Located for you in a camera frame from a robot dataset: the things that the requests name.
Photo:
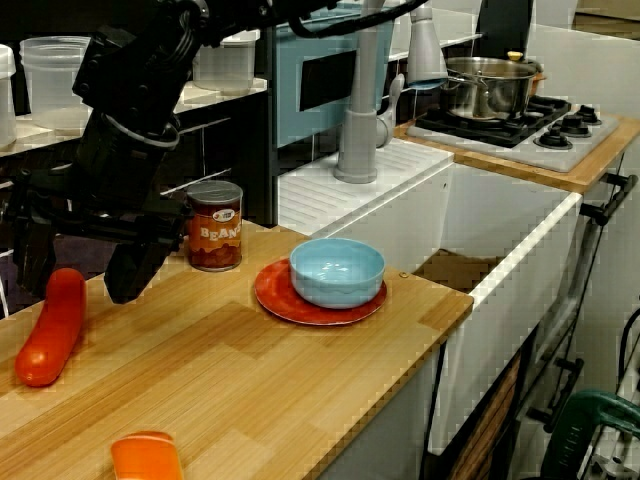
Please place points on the salmon sushi toy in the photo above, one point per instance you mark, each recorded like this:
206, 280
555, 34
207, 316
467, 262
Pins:
145, 457

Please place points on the brown beans can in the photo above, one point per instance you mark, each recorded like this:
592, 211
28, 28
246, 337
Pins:
215, 235

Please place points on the green clamp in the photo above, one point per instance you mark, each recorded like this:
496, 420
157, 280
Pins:
570, 430

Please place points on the light blue bowl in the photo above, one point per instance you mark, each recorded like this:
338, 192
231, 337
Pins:
335, 275

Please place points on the steel cooking pot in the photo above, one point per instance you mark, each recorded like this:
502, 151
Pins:
495, 85

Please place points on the red toy sausage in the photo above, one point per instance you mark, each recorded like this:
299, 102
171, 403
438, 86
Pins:
50, 330

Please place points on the grey gooseneck faucet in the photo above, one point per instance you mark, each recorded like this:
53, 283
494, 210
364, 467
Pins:
360, 150

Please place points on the grey toy stove top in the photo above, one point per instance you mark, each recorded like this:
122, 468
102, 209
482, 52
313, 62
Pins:
525, 145

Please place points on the red plate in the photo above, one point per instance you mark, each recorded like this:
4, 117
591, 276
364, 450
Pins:
272, 295

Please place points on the black upright panel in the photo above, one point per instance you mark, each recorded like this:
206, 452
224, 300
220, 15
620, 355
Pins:
502, 30

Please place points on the white canister with logo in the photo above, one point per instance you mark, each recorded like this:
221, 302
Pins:
50, 80

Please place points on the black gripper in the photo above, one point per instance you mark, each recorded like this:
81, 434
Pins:
120, 185

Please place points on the white toy sink unit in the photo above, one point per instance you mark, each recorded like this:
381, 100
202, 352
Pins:
490, 200

